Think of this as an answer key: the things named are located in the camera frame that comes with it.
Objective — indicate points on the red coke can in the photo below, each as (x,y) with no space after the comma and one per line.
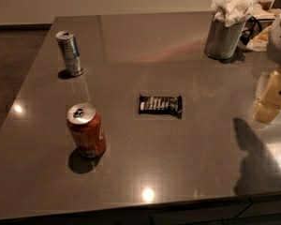
(84,124)

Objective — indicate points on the metal bucket holder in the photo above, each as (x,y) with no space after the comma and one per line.
(222,41)

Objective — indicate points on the silver blue energy drink can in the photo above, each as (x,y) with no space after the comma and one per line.
(69,49)

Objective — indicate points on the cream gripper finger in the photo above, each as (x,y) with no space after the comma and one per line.
(272,92)
(264,113)

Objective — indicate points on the black rxbar chocolate wrapper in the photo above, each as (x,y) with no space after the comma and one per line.
(161,105)

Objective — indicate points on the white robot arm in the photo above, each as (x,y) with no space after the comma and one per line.
(274,54)

